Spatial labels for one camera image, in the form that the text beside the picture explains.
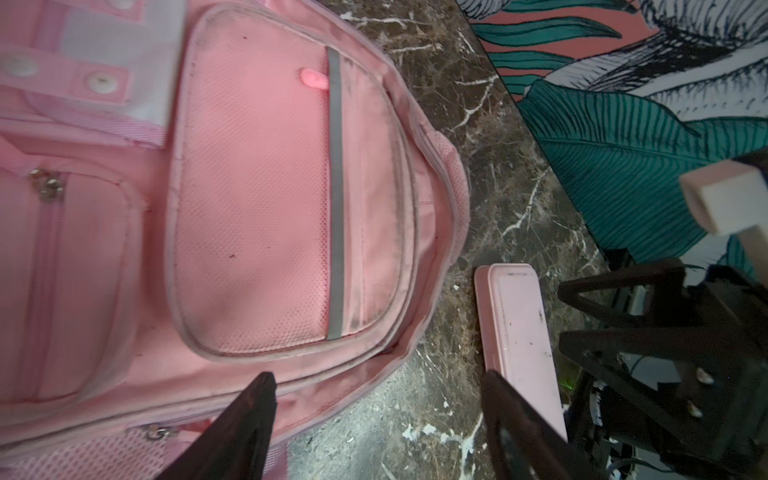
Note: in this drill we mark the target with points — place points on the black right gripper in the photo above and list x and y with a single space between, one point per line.
711 422

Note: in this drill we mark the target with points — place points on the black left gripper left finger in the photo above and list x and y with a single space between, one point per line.
236 444

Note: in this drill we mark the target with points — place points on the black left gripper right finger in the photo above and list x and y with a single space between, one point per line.
522 444

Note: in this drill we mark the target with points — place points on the pink pencil case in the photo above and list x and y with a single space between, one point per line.
515 337

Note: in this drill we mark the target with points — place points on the pink student backpack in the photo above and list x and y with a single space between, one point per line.
194 193

